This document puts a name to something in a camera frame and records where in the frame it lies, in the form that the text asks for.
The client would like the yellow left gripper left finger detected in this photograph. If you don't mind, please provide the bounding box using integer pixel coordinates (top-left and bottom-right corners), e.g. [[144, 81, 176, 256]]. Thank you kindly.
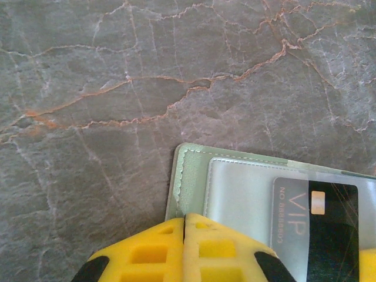
[[70, 217, 186, 282]]

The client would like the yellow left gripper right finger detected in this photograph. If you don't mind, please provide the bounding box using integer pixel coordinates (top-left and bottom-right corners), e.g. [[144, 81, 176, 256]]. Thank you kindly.
[[183, 212, 297, 282]]

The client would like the black credit card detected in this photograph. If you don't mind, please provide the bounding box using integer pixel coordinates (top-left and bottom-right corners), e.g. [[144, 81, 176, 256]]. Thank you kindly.
[[272, 176, 360, 282]]

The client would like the mint green card holder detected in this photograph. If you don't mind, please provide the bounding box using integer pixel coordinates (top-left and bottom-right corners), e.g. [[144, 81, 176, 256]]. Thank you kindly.
[[164, 142, 376, 282]]

